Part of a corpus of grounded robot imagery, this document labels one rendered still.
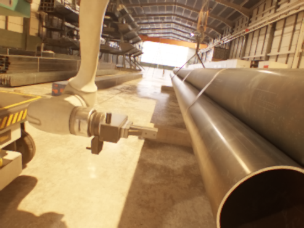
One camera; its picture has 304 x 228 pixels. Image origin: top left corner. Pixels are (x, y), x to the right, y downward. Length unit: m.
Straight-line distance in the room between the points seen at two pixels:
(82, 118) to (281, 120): 0.47
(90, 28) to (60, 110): 0.24
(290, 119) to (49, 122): 0.56
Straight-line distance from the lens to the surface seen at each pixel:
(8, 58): 3.38
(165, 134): 1.43
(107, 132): 0.54
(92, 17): 0.53
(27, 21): 14.76
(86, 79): 0.71
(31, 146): 0.99
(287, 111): 0.33
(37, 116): 0.63
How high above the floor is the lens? 0.52
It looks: 13 degrees down
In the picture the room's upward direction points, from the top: 9 degrees clockwise
